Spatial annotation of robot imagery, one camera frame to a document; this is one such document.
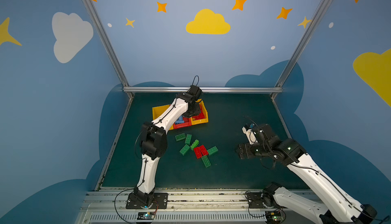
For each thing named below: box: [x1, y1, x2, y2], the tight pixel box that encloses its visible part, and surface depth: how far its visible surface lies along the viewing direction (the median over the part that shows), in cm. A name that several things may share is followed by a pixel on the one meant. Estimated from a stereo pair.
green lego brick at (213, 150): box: [207, 145, 219, 156], surface depth 92 cm
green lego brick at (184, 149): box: [179, 144, 190, 156], surface depth 92 cm
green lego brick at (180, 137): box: [174, 132, 186, 142], surface depth 98 cm
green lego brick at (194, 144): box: [190, 139, 200, 151], surface depth 95 cm
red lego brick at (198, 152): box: [193, 146, 203, 159], surface depth 92 cm
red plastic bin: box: [173, 117, 192, 130], surface depth 103 cm
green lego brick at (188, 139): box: [184, 133, 192, 146], surface depth 98 cm
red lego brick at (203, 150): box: [198, 144, 209, 157], surface depth 92 cm
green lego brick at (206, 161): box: [201, 154, 212, 168], surface depth 87 cm
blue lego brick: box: [175, 115, 185, 125], surface depth 103 cm
